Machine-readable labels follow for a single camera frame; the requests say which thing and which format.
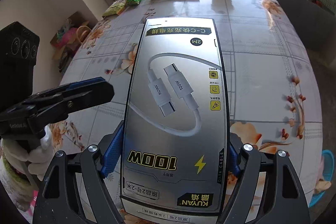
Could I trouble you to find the floral tablecloth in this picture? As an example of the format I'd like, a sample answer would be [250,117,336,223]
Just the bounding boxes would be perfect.
[47,0,324,224]

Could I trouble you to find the blue trash basket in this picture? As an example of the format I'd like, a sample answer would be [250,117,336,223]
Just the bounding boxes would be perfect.
[309,149,335,207]

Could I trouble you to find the black cable box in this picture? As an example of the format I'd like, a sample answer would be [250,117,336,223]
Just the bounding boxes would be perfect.
[120,18,230,223]

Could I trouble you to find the white fluffy blanket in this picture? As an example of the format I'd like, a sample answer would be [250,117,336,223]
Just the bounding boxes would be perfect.
[1,155,34,211]

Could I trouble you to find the grey cabinet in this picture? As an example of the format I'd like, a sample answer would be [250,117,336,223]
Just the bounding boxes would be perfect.
[276,0,335,53]

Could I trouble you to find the white gloved left hand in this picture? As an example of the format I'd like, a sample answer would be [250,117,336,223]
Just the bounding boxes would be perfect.
[1,126,54,181]

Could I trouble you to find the yellow green snack pack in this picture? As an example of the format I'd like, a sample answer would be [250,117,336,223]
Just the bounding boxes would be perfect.
[102,0,126,18]

